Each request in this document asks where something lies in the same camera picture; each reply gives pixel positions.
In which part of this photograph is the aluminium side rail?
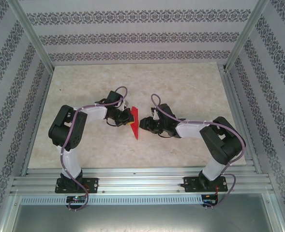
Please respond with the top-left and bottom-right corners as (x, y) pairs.
(218, 64), (263, 174)
(21, 69), (55, 176)

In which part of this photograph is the sheet metal tray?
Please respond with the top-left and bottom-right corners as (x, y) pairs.
(0, 204), (285, 232)

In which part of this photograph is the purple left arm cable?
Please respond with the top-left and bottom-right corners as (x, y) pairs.
(60, 86), (129, 212)

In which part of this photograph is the slotted grey cable duct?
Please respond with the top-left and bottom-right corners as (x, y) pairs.
(20, 195), (205, 205)

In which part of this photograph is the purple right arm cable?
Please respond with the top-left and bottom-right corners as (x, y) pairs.
(150, 93), (247, 211)

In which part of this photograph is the aluminium frame post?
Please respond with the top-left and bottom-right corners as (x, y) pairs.
(8, 0), (55, 71)
(224, 0), (271, 72)

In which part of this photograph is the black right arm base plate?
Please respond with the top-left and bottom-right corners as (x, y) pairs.
(183, 176), (228, 193)

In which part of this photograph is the aluminium mounting rail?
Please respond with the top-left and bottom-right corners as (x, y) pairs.
(10, 168), (273, 195)

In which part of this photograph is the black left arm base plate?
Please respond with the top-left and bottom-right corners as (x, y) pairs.
(56, 177), (99, 194)

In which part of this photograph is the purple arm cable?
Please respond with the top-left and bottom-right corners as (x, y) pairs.
(60, 86), (129, 212)
(150, 93), (247, 211)

